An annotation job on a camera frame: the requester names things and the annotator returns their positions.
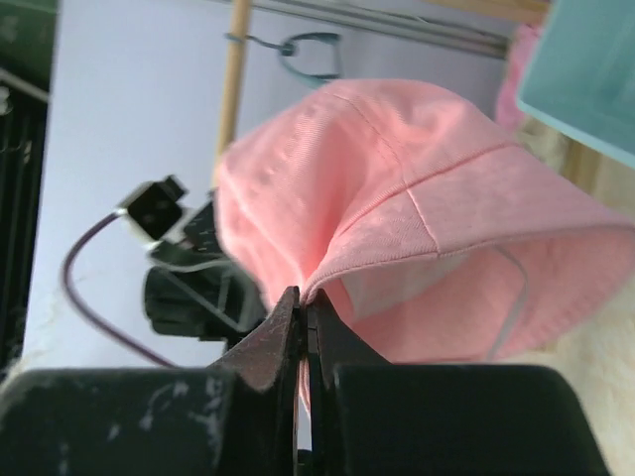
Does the wooden clothes rack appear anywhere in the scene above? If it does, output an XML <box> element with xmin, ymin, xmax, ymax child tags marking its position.
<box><xmin>211</xmin><ymin>0</ymin><xmax>552</xmax><ymax>184</ymax></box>

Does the grey-blue hanger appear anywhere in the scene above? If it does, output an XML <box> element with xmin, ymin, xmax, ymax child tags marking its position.
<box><xmin>225</xmin><ymin>32</ymin><xmax>343</xmax><ymax>89</ymax></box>

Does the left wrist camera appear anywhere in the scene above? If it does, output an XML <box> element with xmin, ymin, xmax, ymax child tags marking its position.
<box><xmin>115</xmin><ymin>175</ymin><xmax>189</xmax><ymax>248</ymax></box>

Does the pink cloth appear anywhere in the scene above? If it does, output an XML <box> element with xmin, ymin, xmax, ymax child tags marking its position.
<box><xmin>494</xmin><ymin>24</ymin><xmax>543</xmax><ymax>131</ymax></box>

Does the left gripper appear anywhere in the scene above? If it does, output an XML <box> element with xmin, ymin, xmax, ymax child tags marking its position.
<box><xmin>143</xmin><ymin>192</ymin><xmax>267</xmax><ymax>342</ymax></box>

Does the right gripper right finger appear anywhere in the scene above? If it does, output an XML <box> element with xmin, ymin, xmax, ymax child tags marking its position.
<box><xmin>305</xmin><ymin>291</ymin><xmax>394</xmax><ymax>475</ymax></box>

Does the pink hat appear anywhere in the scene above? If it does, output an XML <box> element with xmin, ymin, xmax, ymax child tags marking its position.
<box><xmin>214</xmin><ymin>79</ymin><xmax>634</xmax><ymax>363</ymax></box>

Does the light teal plastic bin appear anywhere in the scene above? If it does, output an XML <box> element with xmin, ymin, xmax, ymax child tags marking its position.
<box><xmin>517</xmin><ymin>0</ymin><xmax>634</xmax><ymax>168</ymax></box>

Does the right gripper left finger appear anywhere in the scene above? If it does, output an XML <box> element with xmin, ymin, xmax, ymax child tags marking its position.
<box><xmin>205</xmin><ymin>287</ymin><xmax>302</xmax><ymax>475</ymax></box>

